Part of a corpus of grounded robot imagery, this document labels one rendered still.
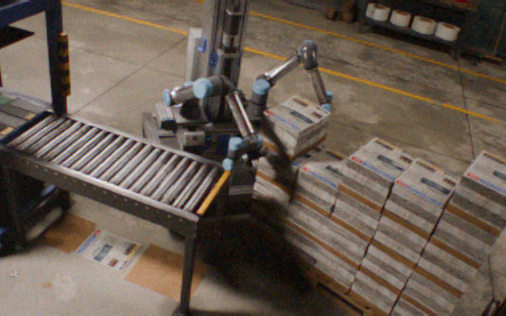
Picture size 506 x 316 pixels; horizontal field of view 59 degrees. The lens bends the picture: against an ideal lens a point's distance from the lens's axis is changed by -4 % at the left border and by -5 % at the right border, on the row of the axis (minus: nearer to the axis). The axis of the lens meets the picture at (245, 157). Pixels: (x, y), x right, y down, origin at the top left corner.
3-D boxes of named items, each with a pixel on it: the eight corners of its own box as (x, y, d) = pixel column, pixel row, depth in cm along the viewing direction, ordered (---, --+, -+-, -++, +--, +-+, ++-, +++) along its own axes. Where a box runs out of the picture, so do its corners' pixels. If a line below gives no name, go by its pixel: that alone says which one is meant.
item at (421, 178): (417, 158, 274) (417, 156, 273) (461, 180, 261) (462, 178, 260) (392, 183, 248) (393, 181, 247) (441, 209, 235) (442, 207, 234)
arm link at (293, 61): (249, 87, 339) (309, 42, 313) (253, 78, 351) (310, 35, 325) (260, 99, 342) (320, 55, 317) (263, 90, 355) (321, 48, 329)
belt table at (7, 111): (56, 116, 319) (54, 104, 314) (-13, 163, 267) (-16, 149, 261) (-21, 91, 333) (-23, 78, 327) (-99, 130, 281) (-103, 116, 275)
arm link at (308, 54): (312, 49, 304) (335, 112, 326) (313, 43, 313) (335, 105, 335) (296, 54, 308) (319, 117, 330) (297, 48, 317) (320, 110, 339)
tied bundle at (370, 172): (364, 165, 301) (375, 135, 288) (405, 187, 288) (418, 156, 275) (336, 189, 275) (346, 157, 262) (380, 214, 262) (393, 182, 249)
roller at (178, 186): (199, 167, 288) (202, 162, 285) (164, 212, 250) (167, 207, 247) (192, 163, 288) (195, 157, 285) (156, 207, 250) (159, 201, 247)
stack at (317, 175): (273, 217, 374) (294, 127, 328) (403, 300, 319) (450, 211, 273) (242, 239, 348) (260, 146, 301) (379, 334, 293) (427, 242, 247)
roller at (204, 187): (220, 174, 285) (221, 167, 282) (188, 220, 247) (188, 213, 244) (213, 171, 286) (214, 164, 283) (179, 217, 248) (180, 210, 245)
